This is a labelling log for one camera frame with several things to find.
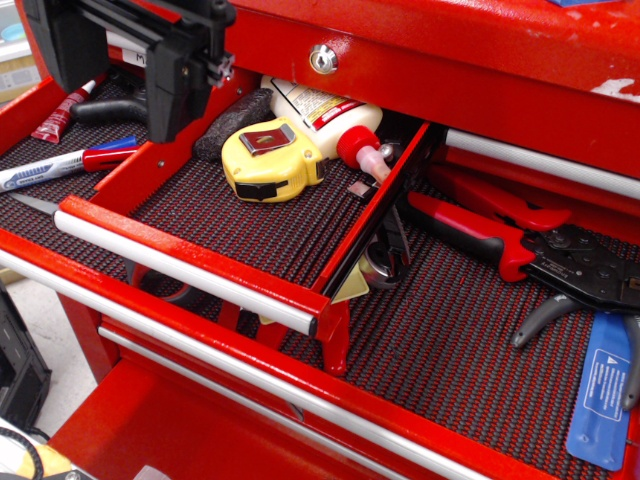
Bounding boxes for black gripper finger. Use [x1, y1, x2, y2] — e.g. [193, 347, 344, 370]
[146, 42, 235, 143]

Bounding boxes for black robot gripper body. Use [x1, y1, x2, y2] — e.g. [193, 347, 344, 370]
[22, 1, 236, 92]

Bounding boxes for blue capped white marker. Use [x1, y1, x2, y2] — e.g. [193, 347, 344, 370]
[91, 135, 137, 150]

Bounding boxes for white markers drawer label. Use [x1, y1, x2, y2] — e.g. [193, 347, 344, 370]
[106, 31, 147, 68]

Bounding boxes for small open red drawer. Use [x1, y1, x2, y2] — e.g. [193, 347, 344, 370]
[53, 67, 432, 376]

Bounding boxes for wide open red drawer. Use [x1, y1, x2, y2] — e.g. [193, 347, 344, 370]
[0, 74, 640, 480]

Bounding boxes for black spring clamp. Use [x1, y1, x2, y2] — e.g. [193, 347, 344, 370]
[70, 67, 148, 124]

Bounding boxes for dark grey sanding sponge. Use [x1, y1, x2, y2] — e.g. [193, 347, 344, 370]
[192, 88, 273, 161]

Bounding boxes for red threadlocker tube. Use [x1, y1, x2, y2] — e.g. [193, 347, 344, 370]
[31, 80, 97, 144]

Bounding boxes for red capped white marker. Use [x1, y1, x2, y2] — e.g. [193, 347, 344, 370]
[1, 147, 138, 193]

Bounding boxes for yellow tape measure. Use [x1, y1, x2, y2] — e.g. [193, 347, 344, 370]
[221, 117, 327, 203]

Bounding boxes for silver cabinet lock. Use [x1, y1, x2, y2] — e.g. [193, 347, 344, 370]
[309, 44, 339, 75]

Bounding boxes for white glue bottle red cap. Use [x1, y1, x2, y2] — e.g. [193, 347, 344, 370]
[261, 76, 391, 183]

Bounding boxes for black tape roll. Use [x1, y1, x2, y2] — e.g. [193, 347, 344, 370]
[124, 259, 204, 307]

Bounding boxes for red metal tool chest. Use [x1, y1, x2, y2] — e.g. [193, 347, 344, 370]
[0, 0, 640, 480]

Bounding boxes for silver round metal tool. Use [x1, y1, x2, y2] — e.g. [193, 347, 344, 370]
[359, 207, 411, 289]

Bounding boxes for black box on floor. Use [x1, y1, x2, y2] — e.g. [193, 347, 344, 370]
[1, 284, 52, 430]

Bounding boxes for upper right closed drawer handle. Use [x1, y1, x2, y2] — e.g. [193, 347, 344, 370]
[445, 129, 639, 200]

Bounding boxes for red handled crimping tool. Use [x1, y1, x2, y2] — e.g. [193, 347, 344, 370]
[397, 165, 639, 314]

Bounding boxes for grey handled pliers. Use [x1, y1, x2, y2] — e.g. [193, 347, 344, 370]
[511, 294, 639, 411]

